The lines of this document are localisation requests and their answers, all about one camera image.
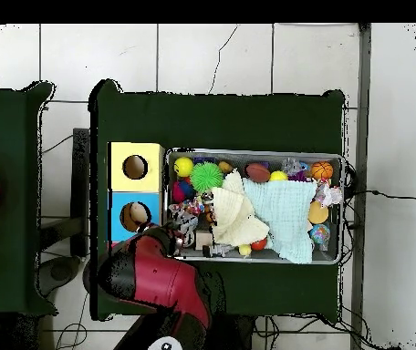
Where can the orange toy basketball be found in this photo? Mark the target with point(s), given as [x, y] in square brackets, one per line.
[322, 170]

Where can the cream waffle cloth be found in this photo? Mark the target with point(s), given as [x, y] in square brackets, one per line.
[233, 215]

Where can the plain wooden cube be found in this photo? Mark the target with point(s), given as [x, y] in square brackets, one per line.
[203, 239]

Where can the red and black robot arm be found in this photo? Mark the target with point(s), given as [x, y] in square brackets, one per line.
[157, 277]

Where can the mint green waffle cloth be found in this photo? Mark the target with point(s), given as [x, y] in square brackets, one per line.
[284, 215]

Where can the brown toy football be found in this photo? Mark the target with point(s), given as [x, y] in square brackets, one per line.
[258, 172]

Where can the black upright panel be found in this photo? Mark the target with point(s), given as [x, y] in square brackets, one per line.
[80, 189]

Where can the green spiky rubber ball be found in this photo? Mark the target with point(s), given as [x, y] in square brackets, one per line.
[205, 176]

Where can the yellow tennis ball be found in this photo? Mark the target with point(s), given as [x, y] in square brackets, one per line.
[278, 176]

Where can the dark green table cloth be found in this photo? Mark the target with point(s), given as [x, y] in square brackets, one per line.
[211, 120]
[7, 127]

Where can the yellow smiley foam ball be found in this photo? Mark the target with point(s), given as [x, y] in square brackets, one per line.
[183, 167]

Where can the globe print foam ball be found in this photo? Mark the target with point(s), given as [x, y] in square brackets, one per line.
[320, 233]

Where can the wooden box with three holes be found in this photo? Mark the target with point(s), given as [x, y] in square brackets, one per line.
[138, 182]

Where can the grey metal rail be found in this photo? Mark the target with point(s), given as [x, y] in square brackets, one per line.
[361, 146]

